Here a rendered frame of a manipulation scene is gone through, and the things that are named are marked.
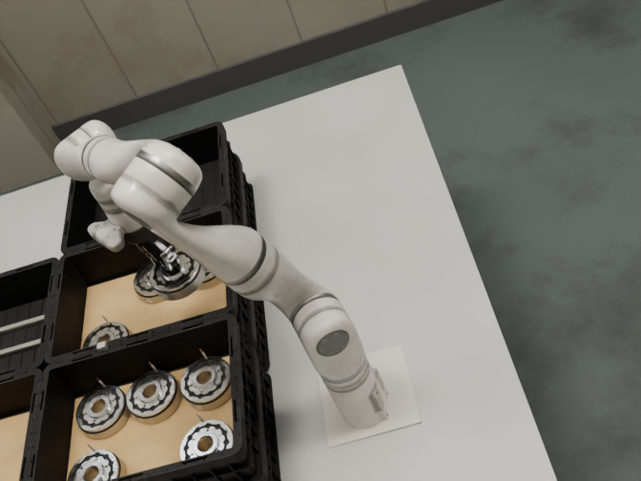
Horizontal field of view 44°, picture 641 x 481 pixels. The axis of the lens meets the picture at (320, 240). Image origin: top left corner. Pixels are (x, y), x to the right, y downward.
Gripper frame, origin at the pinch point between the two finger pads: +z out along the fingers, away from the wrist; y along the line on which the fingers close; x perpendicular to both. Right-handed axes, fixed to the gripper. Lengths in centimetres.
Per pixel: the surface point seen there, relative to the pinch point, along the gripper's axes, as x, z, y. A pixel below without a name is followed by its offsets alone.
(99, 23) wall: -87, 48, 190
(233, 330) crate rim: 1.4, 6.9, -17.9
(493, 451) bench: -13, 30, -62
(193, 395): 14.2, 14.0, -15.8
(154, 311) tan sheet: 5.1, 16.8, 10.5
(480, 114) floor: -150, 100, 48
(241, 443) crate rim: 16.3, 7.0, -36.2
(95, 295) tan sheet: 9.9, 16.6, 27.3
